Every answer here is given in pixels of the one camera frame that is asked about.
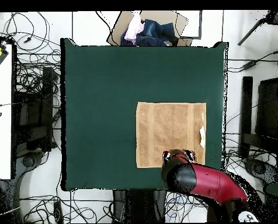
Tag black power adapter with cable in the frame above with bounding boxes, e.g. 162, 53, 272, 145
227, 47, 278, 72

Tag dark blue jeans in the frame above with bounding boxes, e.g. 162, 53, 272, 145
120, 19, 179, 47

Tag cardboard box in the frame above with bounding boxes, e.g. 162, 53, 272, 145
106, 10, 193, 47

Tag dark metal frame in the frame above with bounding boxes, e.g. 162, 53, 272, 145
180, 10, 203, 40

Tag dark green table cloth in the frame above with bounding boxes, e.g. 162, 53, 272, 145
60, 38, 228, 191

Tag black power strip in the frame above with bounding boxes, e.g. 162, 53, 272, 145
53, 200, 64, 223

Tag tan terry towel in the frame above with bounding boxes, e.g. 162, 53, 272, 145
135, 101, 207, 169

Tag black chair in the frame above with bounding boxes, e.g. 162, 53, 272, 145
11, 66, 60, 155
239, 76, 278, 159

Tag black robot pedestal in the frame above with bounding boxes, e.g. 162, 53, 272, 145
112, 189, 168, 223

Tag white desk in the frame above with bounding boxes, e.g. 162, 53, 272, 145
0, 44, 13, 180

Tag blue and black cable tangle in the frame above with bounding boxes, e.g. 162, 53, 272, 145
164, 190, 209, 222

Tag pale pink garment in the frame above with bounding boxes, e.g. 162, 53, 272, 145
124, 12, 145, 44

